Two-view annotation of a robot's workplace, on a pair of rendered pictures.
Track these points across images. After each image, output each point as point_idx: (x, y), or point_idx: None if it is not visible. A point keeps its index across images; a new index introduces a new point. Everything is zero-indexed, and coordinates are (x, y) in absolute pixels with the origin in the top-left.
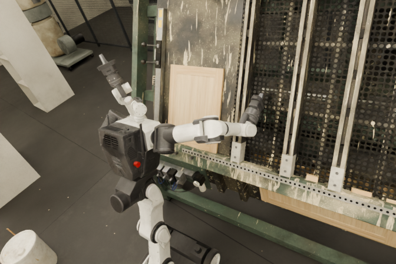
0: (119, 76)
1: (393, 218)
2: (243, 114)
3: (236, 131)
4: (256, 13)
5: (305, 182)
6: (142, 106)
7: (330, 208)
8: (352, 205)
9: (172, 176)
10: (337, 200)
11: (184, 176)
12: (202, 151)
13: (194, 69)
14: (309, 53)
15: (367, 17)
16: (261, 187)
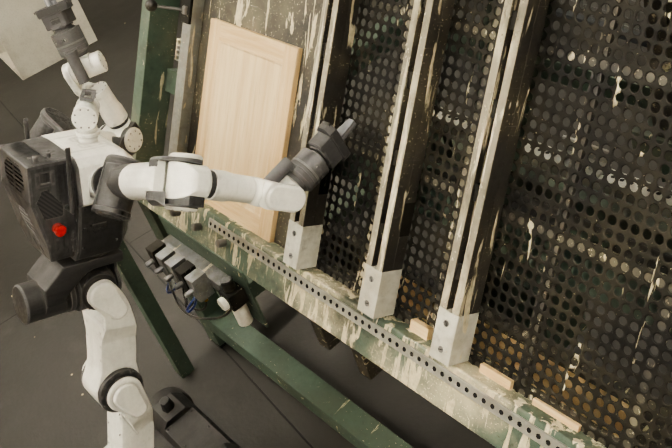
0: (78, 37)
1: (528, 439)
2: (281, 160)
3: (242, 193)
4: None
5: (401, 336)
6: (89, 113)
7: (434, 400)
8: (468, 401)
9: (181, 278)
10: (446, 385)
11: (206, 283)
12: (243, 231)
13: (249, 39)
14: (434, 45)
15: None
16: (330, 332)
